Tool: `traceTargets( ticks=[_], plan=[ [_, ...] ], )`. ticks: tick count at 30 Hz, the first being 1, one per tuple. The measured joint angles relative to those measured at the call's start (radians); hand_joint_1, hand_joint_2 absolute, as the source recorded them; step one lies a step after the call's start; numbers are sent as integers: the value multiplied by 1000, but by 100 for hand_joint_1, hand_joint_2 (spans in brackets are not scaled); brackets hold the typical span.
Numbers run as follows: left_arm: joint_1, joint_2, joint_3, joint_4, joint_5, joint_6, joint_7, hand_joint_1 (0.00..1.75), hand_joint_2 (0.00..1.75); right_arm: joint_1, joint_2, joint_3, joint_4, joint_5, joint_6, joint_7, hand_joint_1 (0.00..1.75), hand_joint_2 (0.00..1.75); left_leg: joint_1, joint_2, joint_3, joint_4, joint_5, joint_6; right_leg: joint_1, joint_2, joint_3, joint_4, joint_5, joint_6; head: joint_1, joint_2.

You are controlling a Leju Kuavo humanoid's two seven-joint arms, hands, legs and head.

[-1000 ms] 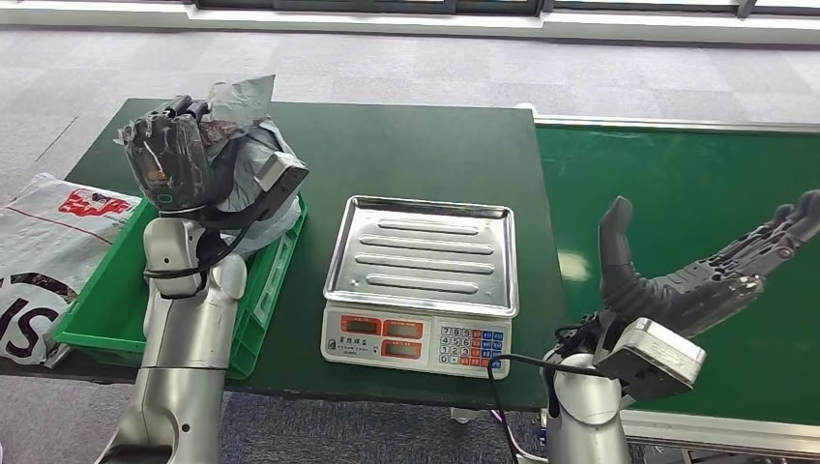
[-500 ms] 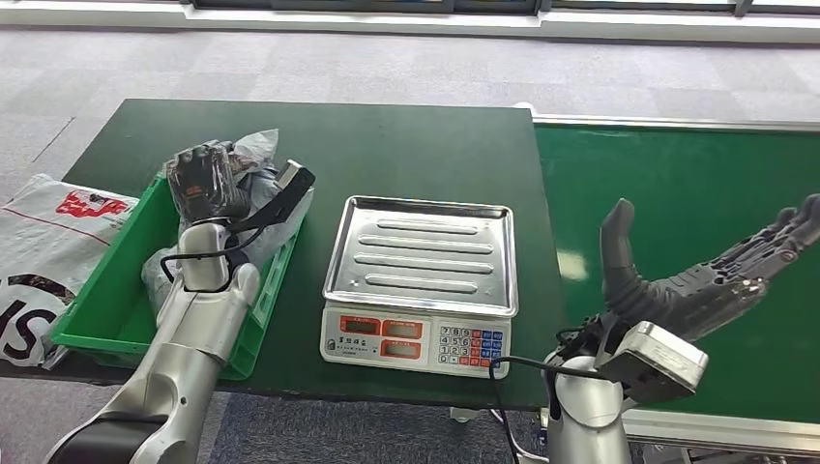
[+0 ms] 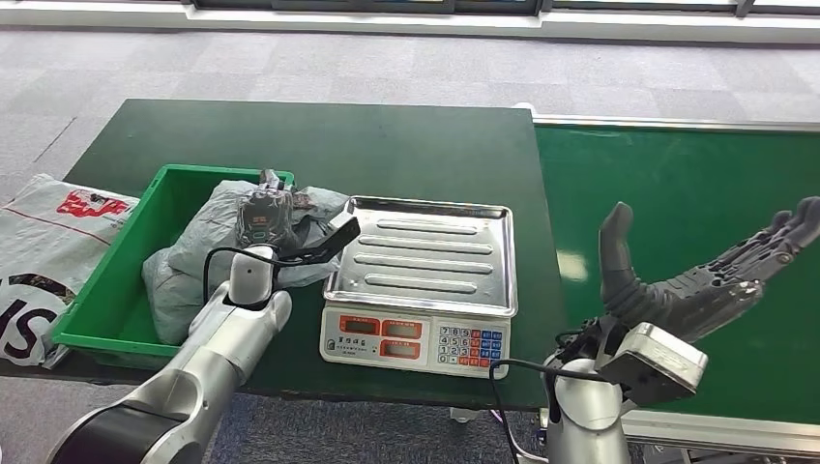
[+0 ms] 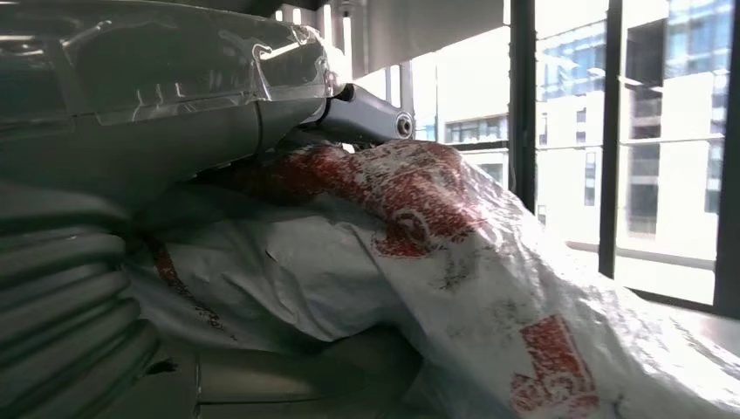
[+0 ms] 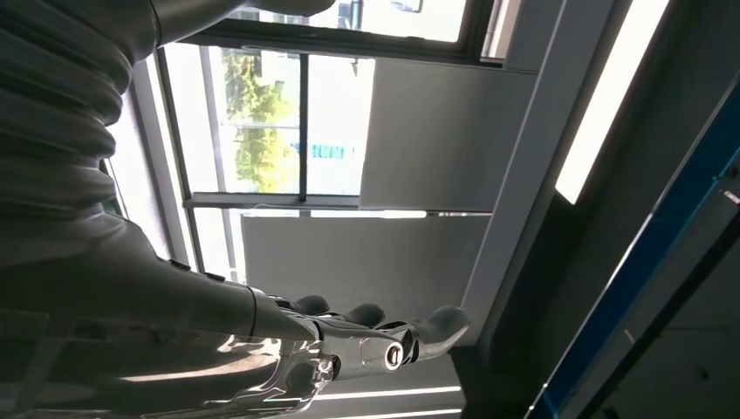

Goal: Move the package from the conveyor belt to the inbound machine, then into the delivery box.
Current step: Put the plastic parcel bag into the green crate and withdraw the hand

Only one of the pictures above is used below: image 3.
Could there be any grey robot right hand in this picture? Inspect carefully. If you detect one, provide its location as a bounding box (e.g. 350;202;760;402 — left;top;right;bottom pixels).
598;196;820;344

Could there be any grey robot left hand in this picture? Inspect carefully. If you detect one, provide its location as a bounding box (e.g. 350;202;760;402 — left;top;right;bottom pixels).
235;168;296;251

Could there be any grey mailer package red print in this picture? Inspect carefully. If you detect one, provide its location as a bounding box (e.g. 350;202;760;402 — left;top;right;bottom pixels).
166;179;351;291

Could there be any plain grey plastic mailer package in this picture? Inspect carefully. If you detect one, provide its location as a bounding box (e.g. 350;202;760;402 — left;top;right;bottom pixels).
141;246;216;347

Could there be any green conveyor belt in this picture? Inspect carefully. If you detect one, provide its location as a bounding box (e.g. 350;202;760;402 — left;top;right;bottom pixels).
534;117;820;459

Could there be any dark green table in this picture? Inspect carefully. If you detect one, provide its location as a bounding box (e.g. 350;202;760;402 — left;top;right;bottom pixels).
0;99;571;413

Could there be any white electronic scale steel tray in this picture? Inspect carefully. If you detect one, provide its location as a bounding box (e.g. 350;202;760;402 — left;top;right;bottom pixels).
319;195;519;380

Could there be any green plastic crate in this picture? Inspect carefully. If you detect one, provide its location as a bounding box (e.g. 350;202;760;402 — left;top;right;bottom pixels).
52;164;297;373

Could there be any large white printed sack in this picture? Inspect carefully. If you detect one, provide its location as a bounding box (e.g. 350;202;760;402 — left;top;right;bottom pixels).
0;174;141;370

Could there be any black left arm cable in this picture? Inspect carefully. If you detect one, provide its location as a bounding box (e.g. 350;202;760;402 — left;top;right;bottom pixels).
202;246;325;307

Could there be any white cable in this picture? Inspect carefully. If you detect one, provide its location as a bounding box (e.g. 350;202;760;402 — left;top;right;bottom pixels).
489;409;547;464

